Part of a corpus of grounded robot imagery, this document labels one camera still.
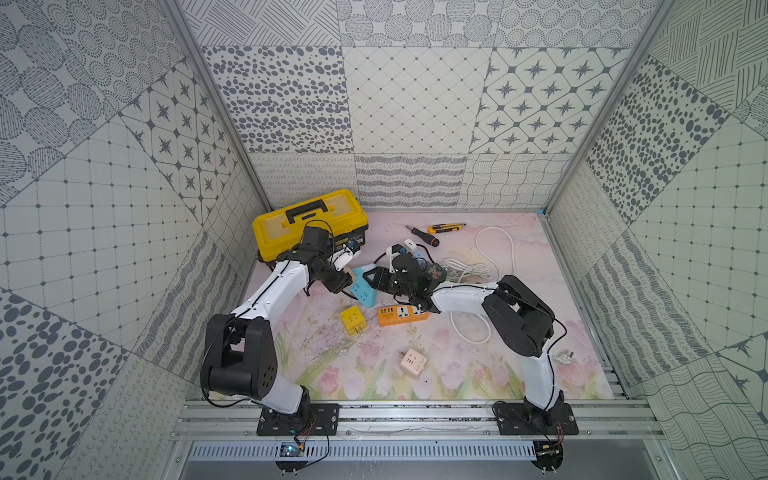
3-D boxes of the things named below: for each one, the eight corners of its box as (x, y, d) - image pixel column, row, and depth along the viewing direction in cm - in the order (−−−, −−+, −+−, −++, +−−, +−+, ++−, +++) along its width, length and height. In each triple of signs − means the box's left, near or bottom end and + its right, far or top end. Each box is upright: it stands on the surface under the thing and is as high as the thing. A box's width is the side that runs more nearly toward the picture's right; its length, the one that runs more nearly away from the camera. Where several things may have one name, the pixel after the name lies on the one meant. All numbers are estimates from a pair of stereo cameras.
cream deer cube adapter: (395, 364, 85) (395, 357, 80) (406, 349, 88) (407, 342, 83) (415, 381, 82) (416, 375, 77) (426, 365, 85) (428, 359, 80)
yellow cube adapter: (350, 339, 89) (348, 332, 85) (342, 320, 93) (339, 313, 89) (368, 329, 91) (367, 322, 87) (359, 312, 95) (357, 304, 90)
